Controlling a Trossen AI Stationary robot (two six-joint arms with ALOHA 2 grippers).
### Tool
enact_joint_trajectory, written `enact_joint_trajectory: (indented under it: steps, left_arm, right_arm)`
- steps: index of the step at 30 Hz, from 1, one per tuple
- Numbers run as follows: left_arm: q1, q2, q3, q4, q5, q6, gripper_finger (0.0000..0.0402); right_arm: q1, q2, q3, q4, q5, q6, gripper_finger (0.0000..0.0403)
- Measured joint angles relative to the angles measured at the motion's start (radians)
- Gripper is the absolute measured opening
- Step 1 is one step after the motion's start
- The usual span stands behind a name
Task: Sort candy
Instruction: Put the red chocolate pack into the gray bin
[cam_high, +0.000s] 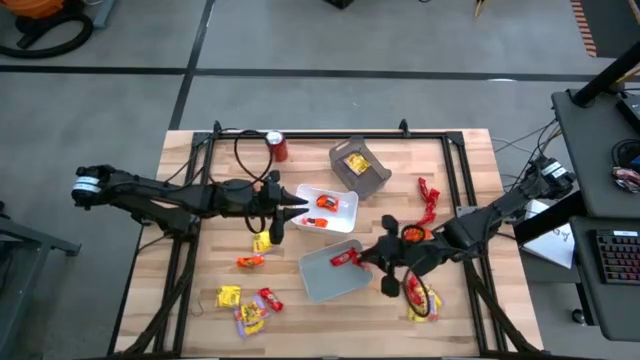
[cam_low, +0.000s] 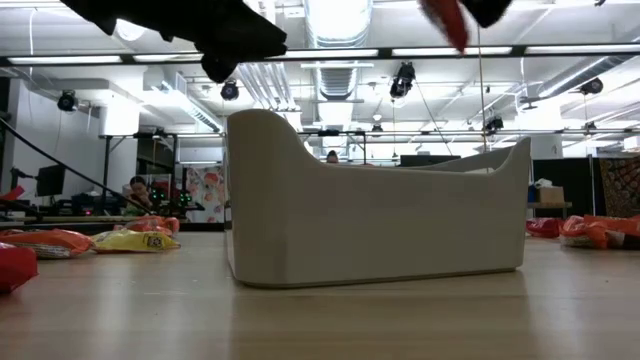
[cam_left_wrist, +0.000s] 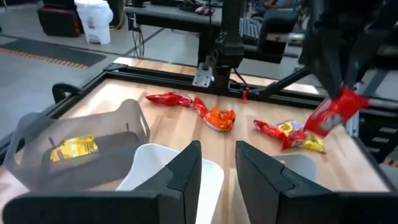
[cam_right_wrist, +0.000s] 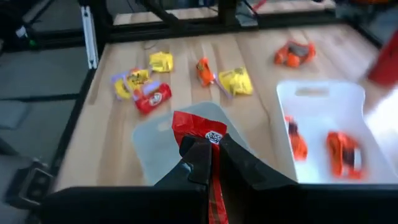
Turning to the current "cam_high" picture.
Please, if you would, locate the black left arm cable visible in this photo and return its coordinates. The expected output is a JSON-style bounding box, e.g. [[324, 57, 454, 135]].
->
[[232, 128, 276, 236]]

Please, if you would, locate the black aluminium table frame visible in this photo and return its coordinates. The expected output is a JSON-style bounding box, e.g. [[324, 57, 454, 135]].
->
[[112, 118, 544, 360]]

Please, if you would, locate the light grey plastic bin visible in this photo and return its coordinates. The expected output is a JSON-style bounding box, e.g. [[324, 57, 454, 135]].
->
[[298, 238, 376, 305]]

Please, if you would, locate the red soda can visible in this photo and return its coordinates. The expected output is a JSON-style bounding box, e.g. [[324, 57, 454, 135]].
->
[[264, 130, 290, 164]]

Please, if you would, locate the black desk base bar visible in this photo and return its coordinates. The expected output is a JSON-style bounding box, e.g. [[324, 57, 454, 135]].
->
[[513, 191, 587, 246]]

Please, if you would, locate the black backlit keyboard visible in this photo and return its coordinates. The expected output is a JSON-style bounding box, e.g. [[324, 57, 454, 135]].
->
[[593, 228, 640, 287]]

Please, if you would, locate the black vacuum hose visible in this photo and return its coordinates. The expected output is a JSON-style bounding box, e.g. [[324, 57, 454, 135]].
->
[[0, 10, 96, 61]]

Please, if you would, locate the grey metal table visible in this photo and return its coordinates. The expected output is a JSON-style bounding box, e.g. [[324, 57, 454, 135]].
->
[[0, 199, 83, 360]]

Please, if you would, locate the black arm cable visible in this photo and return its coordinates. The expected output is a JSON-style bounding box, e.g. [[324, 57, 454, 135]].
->
[[400, 223, 433, 320], [232, 128, 276, 236]]

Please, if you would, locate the black metal pole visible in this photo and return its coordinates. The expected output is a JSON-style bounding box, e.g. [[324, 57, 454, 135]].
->
[[571, 38, 640, 108]]

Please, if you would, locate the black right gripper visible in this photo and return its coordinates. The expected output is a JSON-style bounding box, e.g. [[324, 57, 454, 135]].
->
[[358, 215, 439, 299]]

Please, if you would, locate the orange vacuum cleaner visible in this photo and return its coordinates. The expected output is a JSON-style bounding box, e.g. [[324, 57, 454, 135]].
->
[[0, 0, 71, 24]]

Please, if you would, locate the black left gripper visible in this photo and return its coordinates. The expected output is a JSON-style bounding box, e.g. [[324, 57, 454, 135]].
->
[[257, 170, 310, 246]]

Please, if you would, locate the candy bag on desk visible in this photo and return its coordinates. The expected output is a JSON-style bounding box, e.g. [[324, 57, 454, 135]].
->
[[611, 165, 640, 195]]

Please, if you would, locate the dark mat with striped edge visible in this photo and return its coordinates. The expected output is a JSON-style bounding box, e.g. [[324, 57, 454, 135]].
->
[[569, 0, 640, 59]]

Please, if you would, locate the dark grey desk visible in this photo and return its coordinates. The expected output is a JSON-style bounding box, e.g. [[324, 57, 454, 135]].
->
[[550, 88, 640, 220], [568, 215, 640, 343]]

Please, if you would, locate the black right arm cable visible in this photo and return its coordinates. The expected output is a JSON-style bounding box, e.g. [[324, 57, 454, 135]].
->
[[400, 223, 433, 320]]

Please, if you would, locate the white plastic bin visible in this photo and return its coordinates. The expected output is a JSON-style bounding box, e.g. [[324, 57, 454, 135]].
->
[[290, 183, 361, 237]]

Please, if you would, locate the grey metal stand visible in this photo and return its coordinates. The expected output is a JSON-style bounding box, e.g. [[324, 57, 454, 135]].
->
[[91, 0, 119, 29]]

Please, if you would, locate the white paper sheet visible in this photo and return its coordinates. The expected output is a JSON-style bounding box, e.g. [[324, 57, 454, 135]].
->
[[519, 198, 577, 270]]

